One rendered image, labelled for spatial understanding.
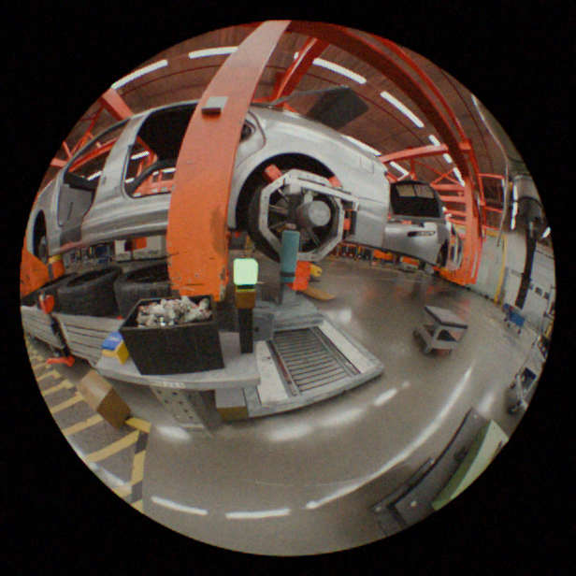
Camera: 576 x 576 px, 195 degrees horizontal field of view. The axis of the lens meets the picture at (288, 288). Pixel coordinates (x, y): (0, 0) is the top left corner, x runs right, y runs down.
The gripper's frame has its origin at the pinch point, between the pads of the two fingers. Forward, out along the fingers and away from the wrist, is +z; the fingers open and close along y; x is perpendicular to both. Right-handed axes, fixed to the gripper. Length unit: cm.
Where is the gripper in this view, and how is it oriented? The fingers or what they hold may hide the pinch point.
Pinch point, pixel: (522, 292)
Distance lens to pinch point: 51.5
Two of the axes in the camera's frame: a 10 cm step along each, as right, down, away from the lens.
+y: 9.9, 0.5, 1.0
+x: -0.8, -3.6, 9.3
